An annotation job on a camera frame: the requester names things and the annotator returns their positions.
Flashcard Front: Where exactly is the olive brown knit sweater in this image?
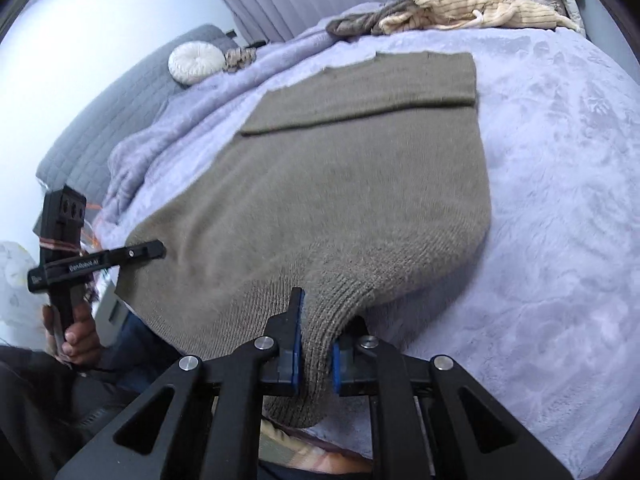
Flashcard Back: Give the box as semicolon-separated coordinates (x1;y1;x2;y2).
117;51;491;428

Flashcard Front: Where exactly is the person left hand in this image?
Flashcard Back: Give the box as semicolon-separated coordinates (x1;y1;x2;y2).
42;302;102;366

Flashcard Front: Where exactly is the grey quilted headboard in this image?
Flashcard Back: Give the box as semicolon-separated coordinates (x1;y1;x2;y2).
36;24;238;204

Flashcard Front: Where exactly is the lavender plush bed blanket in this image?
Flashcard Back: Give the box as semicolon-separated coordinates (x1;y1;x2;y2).
96;25;639;479

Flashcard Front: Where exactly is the round white pleated cushion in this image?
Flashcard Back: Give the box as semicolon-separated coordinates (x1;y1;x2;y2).
167;41;226;87

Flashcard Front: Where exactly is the small beige crumpled cloth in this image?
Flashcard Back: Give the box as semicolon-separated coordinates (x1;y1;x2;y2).
224;47;257;73

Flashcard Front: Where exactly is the dark brown knit garment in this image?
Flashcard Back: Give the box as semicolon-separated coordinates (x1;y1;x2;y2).
326;0;418;38

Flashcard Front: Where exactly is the cream striped garment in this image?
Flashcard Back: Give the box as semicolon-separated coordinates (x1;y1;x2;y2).
373;0;582;35

